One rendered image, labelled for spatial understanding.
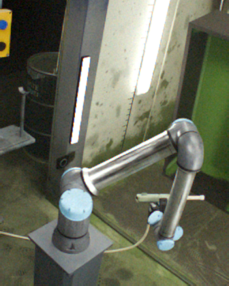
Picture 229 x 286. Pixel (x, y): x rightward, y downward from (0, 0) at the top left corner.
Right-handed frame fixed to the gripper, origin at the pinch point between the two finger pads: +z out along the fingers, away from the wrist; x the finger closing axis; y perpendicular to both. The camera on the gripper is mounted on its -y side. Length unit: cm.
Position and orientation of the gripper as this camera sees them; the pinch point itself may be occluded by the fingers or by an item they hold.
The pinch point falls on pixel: (153, 201)
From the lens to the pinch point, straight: 232.7
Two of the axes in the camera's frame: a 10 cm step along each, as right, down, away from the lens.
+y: -1.5, 9.5, 2.8
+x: 9.5, 0.6, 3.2
